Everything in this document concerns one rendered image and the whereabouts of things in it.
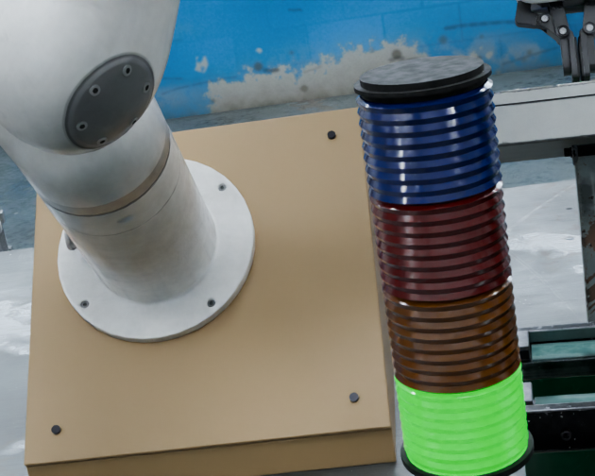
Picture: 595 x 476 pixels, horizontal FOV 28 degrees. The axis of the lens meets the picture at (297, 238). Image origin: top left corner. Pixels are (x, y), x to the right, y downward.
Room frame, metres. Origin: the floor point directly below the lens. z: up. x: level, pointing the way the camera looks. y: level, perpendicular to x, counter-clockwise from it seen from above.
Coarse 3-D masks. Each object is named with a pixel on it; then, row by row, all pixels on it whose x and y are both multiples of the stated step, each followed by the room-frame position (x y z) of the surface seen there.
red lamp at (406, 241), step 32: (384, 224) 0.49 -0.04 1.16; (416, 224) 0.48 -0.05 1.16; (448, 224) 0.48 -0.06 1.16; (480, 224) 0.48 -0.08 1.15; (384, 256) 0.50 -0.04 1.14; (416, 256) 0.48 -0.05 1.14; (448, 256) 0.48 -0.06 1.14; (480, 256) 0.48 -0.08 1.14; (384, 288) 0.50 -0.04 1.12; (416, 288) 0.48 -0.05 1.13; (448, 288) 0.48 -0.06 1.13; (480, 288) 0.48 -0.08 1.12
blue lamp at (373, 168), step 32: (480, 96) 0.49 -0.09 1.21; (384, 128) 0.49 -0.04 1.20; (416, 128) 0.48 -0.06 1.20; (448, 128) 0.48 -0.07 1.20; (480, 128) 0.49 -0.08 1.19; (384, 160) 0.49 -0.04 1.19; (416, 160) 0.48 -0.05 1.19; (448, 160) 0.48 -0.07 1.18; (480, 160) 0.49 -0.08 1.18; (384, 192) 0.49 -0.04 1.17; (416, 192) 0.48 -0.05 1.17; (448, 192) 0.48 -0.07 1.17; (480, 192) 0.48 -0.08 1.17
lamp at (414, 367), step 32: (512, 288) 0.50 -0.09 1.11; (416, 320) 0.49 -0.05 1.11; (448, 320) 0.48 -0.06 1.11; (480, 320) 0.48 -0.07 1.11; (512, 320) 0.50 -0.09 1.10; (416, 352) 0.49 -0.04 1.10; (448, 352) 0.48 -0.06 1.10; (480, 352) 0.48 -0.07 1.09; (512, 352) 0.49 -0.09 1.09; (416, 384) 0.49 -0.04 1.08; (448, 384) 0.48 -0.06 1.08; (480, 384) 0.48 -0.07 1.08
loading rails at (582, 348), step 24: (528, 336) 0.84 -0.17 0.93; (552, 336) 0.85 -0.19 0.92; (576, 336) 0.85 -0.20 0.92; (528, 360) 0.83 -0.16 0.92; (552, 360) 0.82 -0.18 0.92; (576, 360) 0.82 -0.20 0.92; (528, 384) 0.76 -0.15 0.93; (552, 384) 0.82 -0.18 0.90; (576, 384) 0.82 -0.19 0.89; (528, 408) 0.73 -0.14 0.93; (552, 408) 0.73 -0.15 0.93; (576, 408) 0.72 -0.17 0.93; (552, 432) 0.72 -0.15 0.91; (576, 432) 0.72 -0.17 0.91; (552, 456) 0.72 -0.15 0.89; (576, 456) 0.72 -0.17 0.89
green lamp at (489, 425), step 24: (504, 384) 0.48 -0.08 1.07; (408, 408) 0.50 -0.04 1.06; (432, 408) 0.48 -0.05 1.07; (456, 408) 0.48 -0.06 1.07; (480, 408) 0.48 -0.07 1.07; (504, 408) 0.48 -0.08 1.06; (408, 432) 0.50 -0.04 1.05; (432, 432) 0.49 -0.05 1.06; (456, 432) 0.48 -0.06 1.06; (480, 432) 0.48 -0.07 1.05; (504, 432) 0.48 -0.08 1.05; (408, 456) 0.51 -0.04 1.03; (432, 456) 0.49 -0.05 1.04; (456, 456) 0.48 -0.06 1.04; (480, 456) 0.48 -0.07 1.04; (504, 456) 0.48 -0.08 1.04
